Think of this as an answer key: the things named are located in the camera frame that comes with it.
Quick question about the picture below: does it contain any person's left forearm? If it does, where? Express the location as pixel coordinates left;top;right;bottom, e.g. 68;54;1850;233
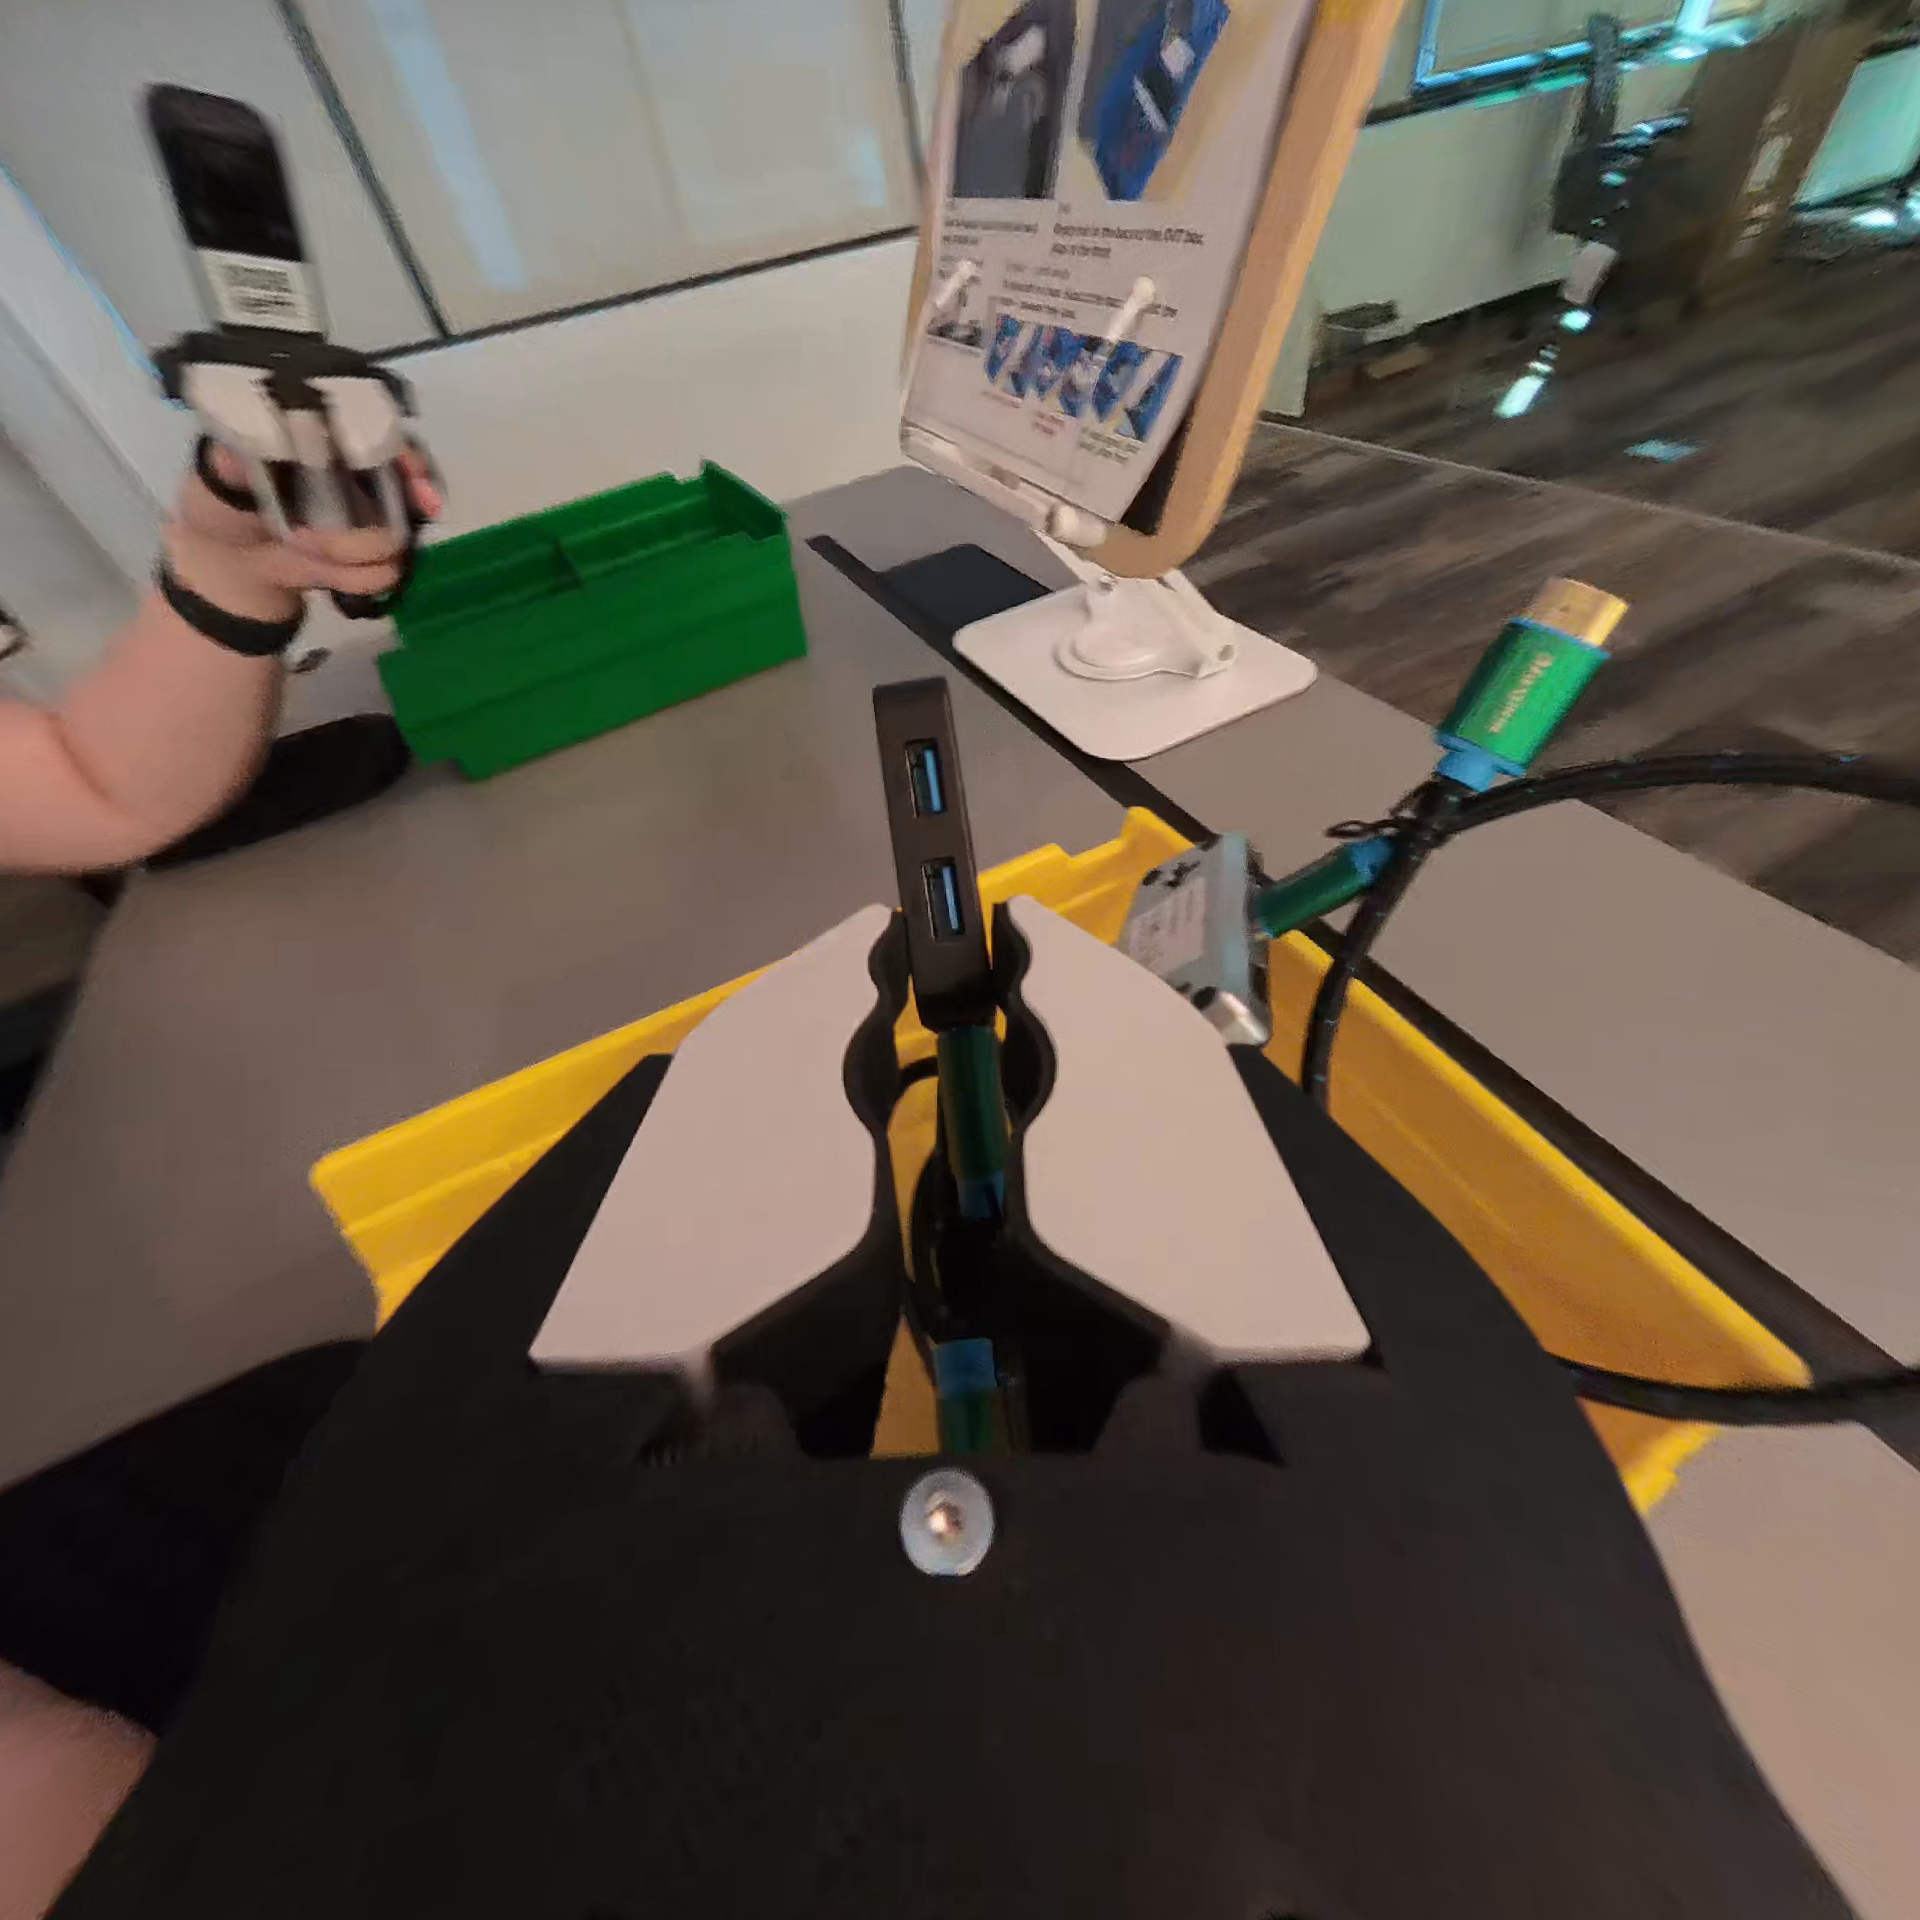
0;600;299;877

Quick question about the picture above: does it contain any printed instruction sheet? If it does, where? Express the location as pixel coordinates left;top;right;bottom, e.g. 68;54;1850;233
903;0;1323;520

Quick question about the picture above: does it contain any cardboard box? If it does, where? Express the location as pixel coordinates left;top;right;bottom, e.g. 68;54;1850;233
1689;17;1884;309

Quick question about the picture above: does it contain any grey HDMI switch box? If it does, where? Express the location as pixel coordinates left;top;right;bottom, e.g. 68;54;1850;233
1117;837;1277;1048

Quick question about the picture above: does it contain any instruction sheet on stand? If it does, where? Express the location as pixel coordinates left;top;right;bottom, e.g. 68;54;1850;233
1101;0;1408;580

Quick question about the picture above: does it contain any black braided HDMI cable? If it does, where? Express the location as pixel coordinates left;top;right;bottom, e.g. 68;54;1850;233
883;1024;1009;1460
1251;575;1920;1427

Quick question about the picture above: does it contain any black wristband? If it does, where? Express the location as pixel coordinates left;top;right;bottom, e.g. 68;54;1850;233
153;559;311;658

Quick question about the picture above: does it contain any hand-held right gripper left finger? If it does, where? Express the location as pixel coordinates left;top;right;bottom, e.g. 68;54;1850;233
526;903;903;1378

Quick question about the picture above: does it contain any white board stand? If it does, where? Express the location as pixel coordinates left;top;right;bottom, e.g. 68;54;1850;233
902;421;1320;762

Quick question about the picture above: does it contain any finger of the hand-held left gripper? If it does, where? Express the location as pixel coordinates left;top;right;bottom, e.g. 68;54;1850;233
307;380;407;528
180;369;311;534

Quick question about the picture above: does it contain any black USB hub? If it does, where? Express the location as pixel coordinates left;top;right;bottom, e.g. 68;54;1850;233
873;680;1002;1033

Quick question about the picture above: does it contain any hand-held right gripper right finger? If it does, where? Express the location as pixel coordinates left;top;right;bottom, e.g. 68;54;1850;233
999;899;1370;1367

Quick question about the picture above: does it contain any person's left hand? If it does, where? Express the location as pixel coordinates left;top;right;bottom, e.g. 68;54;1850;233
155;440;447;627

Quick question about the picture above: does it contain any dark flat mat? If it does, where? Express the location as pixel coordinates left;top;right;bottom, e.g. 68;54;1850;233
880;542;1058;640

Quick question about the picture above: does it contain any green plastic bin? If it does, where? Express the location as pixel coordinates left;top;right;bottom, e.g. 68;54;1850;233
374;459;809;780

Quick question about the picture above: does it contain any yellow plastic bin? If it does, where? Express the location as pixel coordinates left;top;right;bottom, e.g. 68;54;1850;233
307;805;1814;1517

